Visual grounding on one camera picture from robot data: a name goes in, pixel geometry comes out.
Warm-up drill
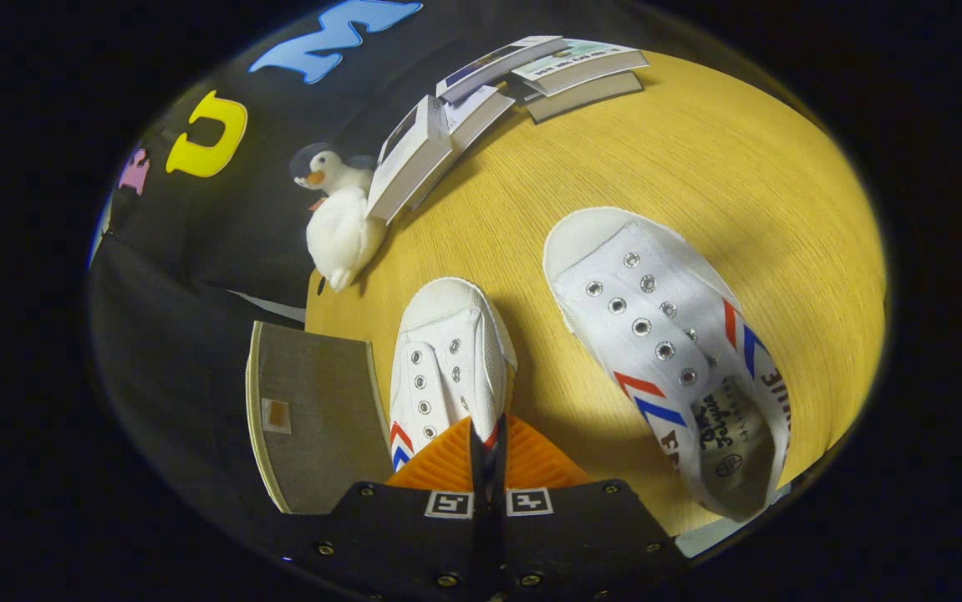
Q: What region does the small penguin plush toy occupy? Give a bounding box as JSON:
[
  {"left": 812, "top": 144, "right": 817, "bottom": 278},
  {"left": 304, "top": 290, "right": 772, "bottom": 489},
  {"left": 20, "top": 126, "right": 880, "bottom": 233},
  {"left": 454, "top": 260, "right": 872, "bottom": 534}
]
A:
[{"left": 289, "top": 141, "right": 378, "bottom": 202}]

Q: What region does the book with teal cover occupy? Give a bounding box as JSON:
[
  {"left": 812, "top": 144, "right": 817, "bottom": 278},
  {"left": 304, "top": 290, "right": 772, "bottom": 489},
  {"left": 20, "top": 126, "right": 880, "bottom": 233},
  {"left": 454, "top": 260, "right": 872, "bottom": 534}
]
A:
[{"left": 512, "top": 39, "right": 651, "bottom": 96}]

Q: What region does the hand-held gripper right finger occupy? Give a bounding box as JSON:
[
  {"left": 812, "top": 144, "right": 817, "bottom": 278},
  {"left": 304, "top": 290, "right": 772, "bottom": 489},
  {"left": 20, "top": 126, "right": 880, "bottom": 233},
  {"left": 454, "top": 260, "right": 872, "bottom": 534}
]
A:
[{"left": 491, "top": 414, "right": 690, "bottom": 602}]

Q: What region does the white canvas shoe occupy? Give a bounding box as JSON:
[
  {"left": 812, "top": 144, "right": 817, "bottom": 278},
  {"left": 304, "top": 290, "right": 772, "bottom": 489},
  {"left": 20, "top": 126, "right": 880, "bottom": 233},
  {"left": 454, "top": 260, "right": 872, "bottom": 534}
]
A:
[
  {"left": 542, "top": 206, "right": 793, "bottom": 524},
  {"left": 388, "top": 277, "right": 520, "bottom": 474}
]

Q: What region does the white round plush toy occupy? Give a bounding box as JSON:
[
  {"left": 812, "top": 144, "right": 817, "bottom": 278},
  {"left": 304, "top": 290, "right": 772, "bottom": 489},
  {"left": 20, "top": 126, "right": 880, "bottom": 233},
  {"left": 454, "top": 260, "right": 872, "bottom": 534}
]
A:
[{"left": 306, "top": 187, "right": 389, "bottom": 293}]

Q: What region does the black backdrop cloth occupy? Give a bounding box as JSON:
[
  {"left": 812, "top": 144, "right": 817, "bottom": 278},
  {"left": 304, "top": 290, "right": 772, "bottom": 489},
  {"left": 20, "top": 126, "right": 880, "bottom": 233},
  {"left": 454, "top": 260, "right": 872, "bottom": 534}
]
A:
[{"left": 88, "top": 0, "right": 699, "bottom": 536}]

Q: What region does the thick white book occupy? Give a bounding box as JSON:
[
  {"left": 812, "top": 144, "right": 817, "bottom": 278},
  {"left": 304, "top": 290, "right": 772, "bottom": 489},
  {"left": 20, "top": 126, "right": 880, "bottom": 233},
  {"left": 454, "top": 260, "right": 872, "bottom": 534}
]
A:
[{"left": 526, "top": 71, "right": 645, "bottom": 125}]

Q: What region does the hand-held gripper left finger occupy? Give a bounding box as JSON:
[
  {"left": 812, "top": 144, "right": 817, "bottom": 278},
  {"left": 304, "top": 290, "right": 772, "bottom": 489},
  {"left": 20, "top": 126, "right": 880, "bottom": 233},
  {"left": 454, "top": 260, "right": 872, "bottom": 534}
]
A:
[{"left": 280, "top": 416, "right": 490, "bottom": 602}]

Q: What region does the plain white book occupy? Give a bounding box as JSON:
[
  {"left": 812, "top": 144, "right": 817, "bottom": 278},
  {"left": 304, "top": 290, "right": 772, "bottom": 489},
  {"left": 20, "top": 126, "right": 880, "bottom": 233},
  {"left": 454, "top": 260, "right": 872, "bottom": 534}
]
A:
[{"left": 410, "top": 84, "right": 517, "bottom": 210}]

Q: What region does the book with blue cover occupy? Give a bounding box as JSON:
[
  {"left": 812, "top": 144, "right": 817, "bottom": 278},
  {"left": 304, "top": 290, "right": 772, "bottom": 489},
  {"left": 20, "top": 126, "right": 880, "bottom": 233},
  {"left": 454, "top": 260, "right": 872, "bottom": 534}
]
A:
[{"left": 435, "top": 34, "right": 566, "bottom": 104}]

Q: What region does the grey fabric storage box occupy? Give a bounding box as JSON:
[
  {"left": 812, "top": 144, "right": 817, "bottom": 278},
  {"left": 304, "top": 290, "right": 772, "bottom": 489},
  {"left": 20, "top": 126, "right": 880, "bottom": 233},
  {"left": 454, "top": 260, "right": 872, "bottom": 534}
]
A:
[{"left": 245, "top": 320, "right": 396, "bottom": 516}]

